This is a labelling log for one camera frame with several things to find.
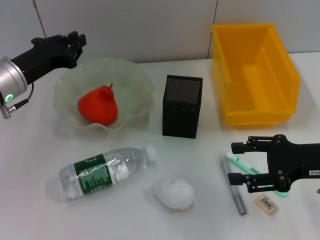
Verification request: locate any yellow plastic bin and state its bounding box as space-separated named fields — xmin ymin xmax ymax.
xmin=211 ymin=23 xmax=301 ymax=127

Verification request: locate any orange knitted toy fruit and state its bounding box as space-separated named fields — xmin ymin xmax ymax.
xmin=76 ymin=83 xmax=119 ymax=127

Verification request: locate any left wrist cable with plug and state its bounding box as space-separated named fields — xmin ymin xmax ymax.
xmin=0 ymin=82 xmax=35 ymax=120

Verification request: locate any white paper ball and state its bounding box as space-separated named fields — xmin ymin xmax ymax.
xmin=151 ymin=177 xmax=195 ymax=210

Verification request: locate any beige eraser with barcode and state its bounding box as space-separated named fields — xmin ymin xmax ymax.
xmin=255 ymin=195 xmax=279 ymax=215

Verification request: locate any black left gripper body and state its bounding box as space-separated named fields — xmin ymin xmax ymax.
xmin=11 ymin=34 xmax=78 ymax=86

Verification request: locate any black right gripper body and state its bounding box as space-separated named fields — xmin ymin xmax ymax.
xmin=266 ymin=134 xmax=320 ymax=195

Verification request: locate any black mesh pen holder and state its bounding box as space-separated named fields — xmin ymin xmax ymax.
xmin=161 ymin=74 xmax=204 ymax=140

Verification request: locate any grey pen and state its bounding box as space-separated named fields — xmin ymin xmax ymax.
xmin=219 ymin=150 xmax=249 ymax=217

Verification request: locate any green glass fruit plate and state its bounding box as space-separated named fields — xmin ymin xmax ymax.
xmin=52 ymin=57 xmax=154 ymax=132

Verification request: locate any green utility knife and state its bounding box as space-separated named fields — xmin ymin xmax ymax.
xmin=225 ymin=152 xmax=290 ymax=199

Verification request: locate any clear water bottle green label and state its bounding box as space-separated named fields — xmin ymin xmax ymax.
xmin=59 ymin=144 xmax=158 ymax=202

